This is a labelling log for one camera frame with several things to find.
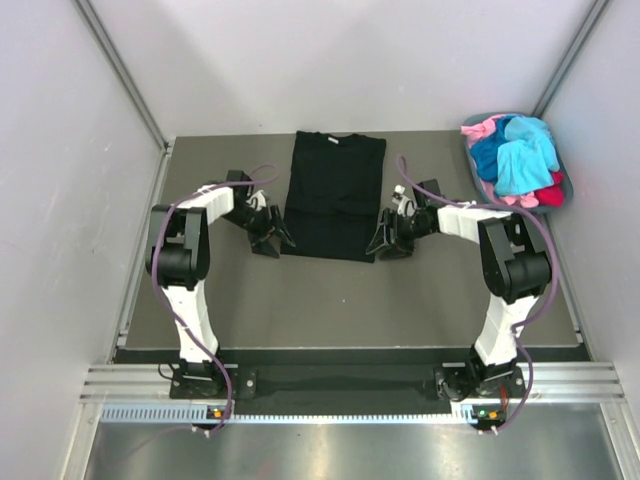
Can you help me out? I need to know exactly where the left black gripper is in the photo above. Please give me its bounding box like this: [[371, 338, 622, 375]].
[[221, 204, 293, 258]]

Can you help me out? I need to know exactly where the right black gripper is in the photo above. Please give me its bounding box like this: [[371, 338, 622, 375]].
[[367, 209, 433, 261]]

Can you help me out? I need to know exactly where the black t shirt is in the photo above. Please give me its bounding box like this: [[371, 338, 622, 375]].
[[281, 131, 387, 263]]

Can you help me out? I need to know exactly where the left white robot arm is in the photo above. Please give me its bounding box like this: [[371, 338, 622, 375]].
[[145, 164, 295, 399]]

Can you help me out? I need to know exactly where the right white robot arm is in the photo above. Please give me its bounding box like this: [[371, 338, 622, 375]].
[[366, 179, 552, 401]]

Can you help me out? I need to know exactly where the dark blue t shirt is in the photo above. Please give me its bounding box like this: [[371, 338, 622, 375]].
[[470, 114, 514, 184]]

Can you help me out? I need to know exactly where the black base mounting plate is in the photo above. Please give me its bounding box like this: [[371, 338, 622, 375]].
[[169, 363, 524, 401]]

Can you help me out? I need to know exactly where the pink t shirt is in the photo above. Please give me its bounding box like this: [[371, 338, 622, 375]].
[[460, 114, 505, 148]]

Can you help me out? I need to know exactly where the light cyan t shirt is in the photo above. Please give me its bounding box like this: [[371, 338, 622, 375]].
[[494, 116, 560, 197]]

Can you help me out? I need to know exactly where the red t shirt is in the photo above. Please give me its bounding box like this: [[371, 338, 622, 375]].
[[534, 171, 565, 208]]

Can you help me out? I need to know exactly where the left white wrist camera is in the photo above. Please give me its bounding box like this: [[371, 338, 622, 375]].
[[246, 190, 268, 211]]

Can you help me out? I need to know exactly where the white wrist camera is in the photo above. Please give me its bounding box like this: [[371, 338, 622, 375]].
[[246, 190, 268, 211], [392, 184, 416, 218]]

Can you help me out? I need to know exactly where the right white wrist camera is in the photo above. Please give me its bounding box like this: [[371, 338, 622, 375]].
[[392, 184, 416, 218]]

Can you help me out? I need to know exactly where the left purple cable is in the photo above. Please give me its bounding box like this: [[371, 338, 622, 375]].
[[150, 163, 280, 434]]

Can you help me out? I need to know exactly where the purple cable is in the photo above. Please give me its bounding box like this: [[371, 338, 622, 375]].
[[150, 163, 280, 434], [395, 154, 560, 434]]

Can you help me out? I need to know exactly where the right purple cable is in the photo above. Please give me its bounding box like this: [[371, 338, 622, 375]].
[[395, 154, 560, 434]]

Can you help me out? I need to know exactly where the grey slotted cable duct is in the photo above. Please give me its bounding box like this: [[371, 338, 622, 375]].
[[99, 401, 497, 427]]

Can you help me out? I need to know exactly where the left aluminium corner post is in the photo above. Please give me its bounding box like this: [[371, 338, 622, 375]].
[[71, 0, 170, 151]]

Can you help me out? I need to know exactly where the aluminium corner post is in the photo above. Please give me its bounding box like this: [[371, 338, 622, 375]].
[[71, 0, 170, 151], [531, 0, 612, 118]]

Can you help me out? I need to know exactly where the right aluminium corner post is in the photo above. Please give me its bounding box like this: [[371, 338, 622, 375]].
[[531, 0, 612, 118]]

